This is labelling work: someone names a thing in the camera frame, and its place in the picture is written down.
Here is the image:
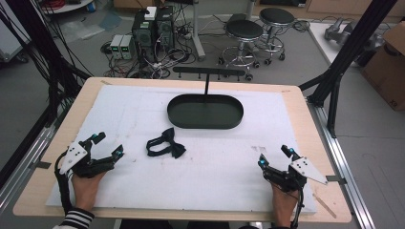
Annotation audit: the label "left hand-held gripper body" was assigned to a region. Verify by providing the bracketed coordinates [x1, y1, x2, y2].
[58, 141, 117, 178]

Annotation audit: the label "black tape piece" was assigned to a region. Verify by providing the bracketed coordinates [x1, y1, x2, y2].
[326, 175, 348, 186]
[28, 160, 53, 170]

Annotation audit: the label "tangle of floor cables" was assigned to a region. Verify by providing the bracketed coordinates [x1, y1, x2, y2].
[100, 6, 204, 80]

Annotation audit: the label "white box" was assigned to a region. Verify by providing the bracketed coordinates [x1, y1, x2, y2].
[143, 6, 158, 22]

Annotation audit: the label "black hanger stand with tray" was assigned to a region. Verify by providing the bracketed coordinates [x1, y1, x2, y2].
[166, 66, 246, 131]

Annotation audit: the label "white round table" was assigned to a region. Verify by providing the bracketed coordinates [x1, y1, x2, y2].
[39, 0, 96, 15]

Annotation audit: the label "black bow tie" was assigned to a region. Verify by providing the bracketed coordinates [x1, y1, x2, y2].
[145, 127, 187, 159]

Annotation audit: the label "aluminium rail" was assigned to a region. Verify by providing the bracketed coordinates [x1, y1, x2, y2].
[0, 122, 58, 213]
[306, 98, 378, 229]

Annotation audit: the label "black metal frame post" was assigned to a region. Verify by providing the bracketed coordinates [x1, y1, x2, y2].
[0, 0, 92, 128]
[298, 0, 399, 139]

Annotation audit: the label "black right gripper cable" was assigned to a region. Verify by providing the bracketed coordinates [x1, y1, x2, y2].
[289, 185, 306, 229]

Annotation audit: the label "white foam mat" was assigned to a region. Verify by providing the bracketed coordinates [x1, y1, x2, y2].
[45, 84, 318, 216]

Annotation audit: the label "person's left hand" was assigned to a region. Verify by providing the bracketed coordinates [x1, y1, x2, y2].
[71, 171, 108, 213]

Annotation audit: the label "person's right hand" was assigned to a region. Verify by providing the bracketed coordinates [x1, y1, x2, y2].
[270, 182, 300, 229]

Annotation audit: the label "cardboard box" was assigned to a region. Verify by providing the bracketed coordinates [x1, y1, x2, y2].
[360, 20, 405, 113]

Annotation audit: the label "black round stool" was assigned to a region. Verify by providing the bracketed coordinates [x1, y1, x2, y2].
[257, 7, 298, 63]
[218, 18, 266, 82]

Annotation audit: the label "clear plastic sheet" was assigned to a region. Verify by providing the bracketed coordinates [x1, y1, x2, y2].
[58, 11, 123, 42]

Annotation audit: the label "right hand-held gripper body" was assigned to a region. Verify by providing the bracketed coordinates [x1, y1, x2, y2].
[262, 156, 330, 193]

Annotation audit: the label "grey power supply unit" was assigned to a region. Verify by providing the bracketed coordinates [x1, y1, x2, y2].
[120, 34, 137, 61]
[109, 33, 124, 60]

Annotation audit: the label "grey table leg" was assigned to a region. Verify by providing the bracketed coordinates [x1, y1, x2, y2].
[190, 0, 207, 62]

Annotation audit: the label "black computer tower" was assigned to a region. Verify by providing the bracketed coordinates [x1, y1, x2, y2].
[131, 10, 158, 64]
[155, 5, 176, 52]

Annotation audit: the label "wooden stick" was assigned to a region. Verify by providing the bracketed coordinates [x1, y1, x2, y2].
[312, 193, 338, 219]

